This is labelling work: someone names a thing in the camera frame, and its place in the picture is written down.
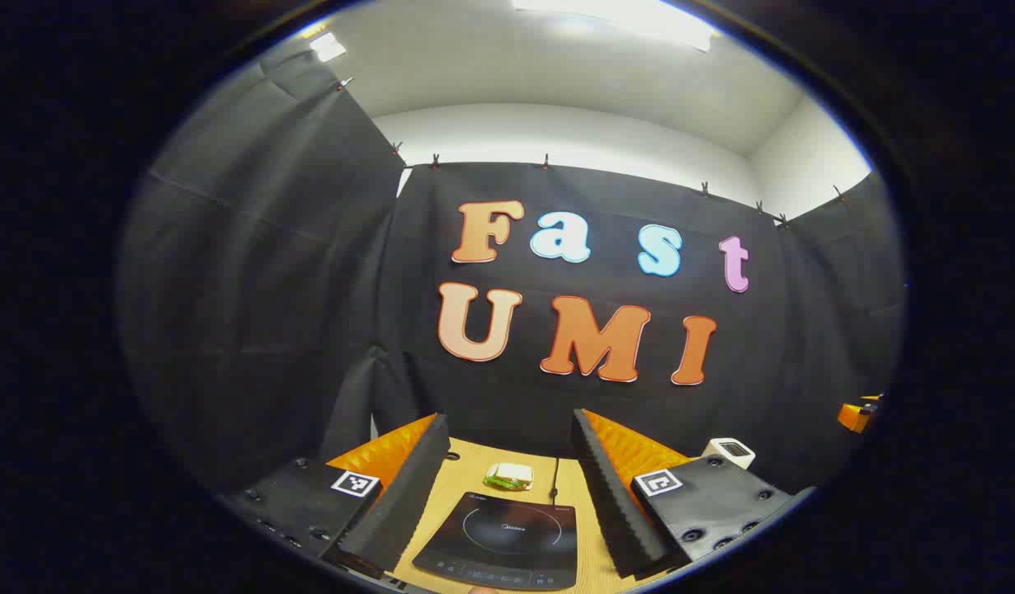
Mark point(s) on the small ceiling light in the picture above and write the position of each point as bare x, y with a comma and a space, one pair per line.
328, 47

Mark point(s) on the sandwich with lettuce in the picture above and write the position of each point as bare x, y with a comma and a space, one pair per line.
507, 476

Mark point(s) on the black induction cooktop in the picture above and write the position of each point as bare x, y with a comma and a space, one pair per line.
499, 536

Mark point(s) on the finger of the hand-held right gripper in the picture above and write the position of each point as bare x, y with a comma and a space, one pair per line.
856, 415

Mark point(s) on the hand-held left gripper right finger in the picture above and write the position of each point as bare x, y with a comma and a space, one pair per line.
606, 495

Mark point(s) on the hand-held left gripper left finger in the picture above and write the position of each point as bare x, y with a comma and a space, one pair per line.
408, 495

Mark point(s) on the row of cloth clips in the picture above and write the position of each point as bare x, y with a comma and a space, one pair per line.
545, 162

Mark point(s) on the white toaster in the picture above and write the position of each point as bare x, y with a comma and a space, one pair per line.
732, 454

